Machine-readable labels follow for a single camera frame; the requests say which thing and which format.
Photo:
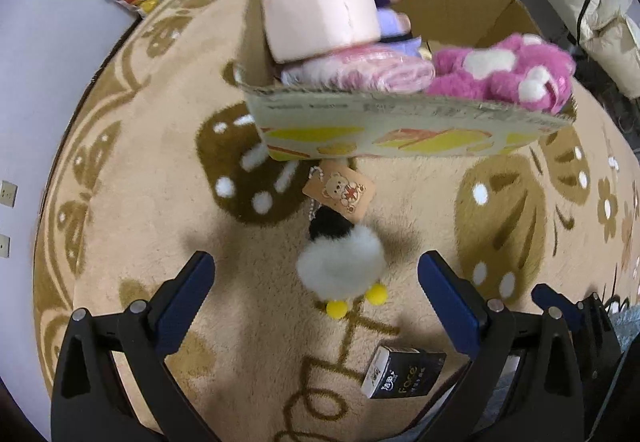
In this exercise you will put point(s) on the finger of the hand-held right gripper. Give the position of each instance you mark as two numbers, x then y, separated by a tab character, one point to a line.
541	296

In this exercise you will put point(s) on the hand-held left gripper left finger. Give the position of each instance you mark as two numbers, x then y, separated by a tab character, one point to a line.
187	297

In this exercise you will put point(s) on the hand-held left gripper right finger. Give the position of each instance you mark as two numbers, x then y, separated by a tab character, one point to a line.
450	302

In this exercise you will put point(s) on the black tissue pack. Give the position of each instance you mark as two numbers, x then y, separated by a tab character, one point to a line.
400	372

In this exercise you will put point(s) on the cardboard box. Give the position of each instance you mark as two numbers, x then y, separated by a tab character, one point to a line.
350	136

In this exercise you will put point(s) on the pink bear plush toy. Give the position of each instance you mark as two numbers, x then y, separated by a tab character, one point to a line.
500	71

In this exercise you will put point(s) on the pink striped plastic pack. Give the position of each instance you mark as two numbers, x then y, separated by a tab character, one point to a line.
360	69

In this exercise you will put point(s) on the purple haired plush doll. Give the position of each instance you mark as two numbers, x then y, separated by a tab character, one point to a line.
395	26

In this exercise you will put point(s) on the pale pink plush doll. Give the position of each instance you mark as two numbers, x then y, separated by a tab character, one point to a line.
315	11

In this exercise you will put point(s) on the blue-grey cloth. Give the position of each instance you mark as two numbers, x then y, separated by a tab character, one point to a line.
627	327

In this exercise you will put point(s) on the white wall socket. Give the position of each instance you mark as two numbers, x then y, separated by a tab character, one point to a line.
7	194
4	247

